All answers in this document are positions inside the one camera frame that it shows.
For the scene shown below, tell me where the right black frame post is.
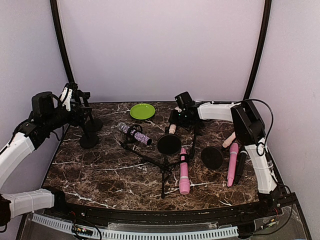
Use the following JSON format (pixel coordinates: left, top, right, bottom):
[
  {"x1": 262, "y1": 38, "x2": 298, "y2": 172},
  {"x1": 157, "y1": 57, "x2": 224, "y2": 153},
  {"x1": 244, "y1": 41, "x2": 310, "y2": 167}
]
[{"x1": 243, "y1": 0, "x2": 272, "y2": 100}]

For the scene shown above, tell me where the black microphone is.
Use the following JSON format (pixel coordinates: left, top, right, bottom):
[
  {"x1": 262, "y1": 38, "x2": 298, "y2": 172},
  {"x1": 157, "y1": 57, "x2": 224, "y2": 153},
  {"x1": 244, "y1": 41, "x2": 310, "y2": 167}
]
[{"x1": 233, "y1": 146, "x2": 248, "y2": 185}]

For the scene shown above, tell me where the black round-base mic stand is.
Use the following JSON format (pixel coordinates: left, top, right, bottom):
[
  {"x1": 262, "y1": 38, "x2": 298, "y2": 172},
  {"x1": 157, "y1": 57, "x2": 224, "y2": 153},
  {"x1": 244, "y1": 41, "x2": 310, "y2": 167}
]
[{"x1": 75, "y1": 89, "x2": 103, "y2": 133}]

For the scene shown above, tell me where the pink microphone front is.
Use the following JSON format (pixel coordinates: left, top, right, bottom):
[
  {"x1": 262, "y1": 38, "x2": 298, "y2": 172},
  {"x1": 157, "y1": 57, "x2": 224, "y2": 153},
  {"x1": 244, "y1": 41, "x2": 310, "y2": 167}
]
[{"x1": 179, "y1": 147, "x2": 190, "y2": 195}]

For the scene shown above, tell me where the pink microphone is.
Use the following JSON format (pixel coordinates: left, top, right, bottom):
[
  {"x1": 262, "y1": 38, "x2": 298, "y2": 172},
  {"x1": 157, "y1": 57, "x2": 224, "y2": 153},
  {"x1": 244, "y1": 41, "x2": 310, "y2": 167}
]
[
  {"x1": 227, "y1": 142, "x2": 239, "y2": 188},
  {"x1": 179, "y1": 147, "x2": 190, "y2": 195}
]

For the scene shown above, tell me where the black empty mic stand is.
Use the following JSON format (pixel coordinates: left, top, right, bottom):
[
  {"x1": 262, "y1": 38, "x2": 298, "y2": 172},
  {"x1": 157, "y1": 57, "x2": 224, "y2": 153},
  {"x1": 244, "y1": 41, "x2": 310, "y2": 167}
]
[{"x1": 188, "y1": 121, "x2": 204, "y2": 161}]

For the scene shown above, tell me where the left black frame post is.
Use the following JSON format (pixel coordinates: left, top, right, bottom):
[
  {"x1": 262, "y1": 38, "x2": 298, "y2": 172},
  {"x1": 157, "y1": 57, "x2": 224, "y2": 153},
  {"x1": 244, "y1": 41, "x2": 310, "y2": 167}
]
[{"x1": 49, "y1": 0, "x2": 75, "y2": 83}]

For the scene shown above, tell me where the purple glitter microphone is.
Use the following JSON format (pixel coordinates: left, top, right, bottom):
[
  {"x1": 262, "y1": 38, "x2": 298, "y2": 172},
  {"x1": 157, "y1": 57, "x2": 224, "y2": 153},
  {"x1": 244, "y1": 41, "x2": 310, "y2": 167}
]
[{"x1": 117, "y1": 122, "x2": 152, "y2": 146}]

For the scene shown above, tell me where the white cable duct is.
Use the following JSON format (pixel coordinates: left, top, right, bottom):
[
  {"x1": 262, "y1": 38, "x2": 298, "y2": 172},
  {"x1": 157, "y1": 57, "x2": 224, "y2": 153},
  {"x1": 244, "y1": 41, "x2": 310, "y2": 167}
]
[{"x1": 31, "y1": 213, "x2": 239, "y2": 240}]

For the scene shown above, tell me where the black frame post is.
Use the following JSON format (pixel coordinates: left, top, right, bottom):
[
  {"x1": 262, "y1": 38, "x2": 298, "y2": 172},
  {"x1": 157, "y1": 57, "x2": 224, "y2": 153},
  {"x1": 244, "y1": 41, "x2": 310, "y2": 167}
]
[
  {"x1": 243, "y1": 0, "x2": 272, "y2": 100},
  {"x1": 49, "y1": 0, "x2": 75, "y2": 83}
]

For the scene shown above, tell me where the black stand holding beige mic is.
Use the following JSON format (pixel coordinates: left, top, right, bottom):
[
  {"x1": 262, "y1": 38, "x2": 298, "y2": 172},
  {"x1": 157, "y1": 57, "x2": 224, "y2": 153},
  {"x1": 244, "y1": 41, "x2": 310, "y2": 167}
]
[{"x1": 157, "y1": 127, "x2": 182, "y2": 156}]

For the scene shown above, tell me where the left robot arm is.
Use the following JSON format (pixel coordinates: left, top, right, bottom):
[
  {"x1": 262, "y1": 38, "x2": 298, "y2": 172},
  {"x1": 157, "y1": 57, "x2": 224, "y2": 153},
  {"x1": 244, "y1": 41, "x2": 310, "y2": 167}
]
[{"x1": 0, "y1": 88, "x2": 83, "y2": 226}]

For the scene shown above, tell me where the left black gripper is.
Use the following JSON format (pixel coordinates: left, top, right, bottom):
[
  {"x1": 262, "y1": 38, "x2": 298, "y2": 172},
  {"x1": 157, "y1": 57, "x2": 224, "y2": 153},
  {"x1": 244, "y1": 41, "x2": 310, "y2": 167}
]
[{"x1": 44, "y1": 101, "x2": 92, "y2": 132}]

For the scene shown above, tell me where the green plate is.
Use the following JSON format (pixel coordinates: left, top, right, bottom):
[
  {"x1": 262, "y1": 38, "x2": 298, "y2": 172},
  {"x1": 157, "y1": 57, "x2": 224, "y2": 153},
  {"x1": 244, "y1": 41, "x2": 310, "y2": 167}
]
[{"x1": 129, "y1": 103, "x2": 156, "y2": 120}]

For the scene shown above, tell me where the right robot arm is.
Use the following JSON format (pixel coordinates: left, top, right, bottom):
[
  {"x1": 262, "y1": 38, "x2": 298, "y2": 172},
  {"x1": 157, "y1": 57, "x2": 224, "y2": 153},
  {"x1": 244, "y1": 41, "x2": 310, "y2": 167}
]
[{"x1": 169, "y1": 91, "x2": 277, "y2": 195}]

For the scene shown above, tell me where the black tripod mic stand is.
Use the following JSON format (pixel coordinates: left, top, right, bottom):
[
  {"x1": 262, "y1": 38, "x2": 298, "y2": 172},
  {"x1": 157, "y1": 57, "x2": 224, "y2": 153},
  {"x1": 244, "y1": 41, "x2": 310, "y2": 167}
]
[{"x1": 119, "y1": 136, "x2": 172, "y2": 199}]

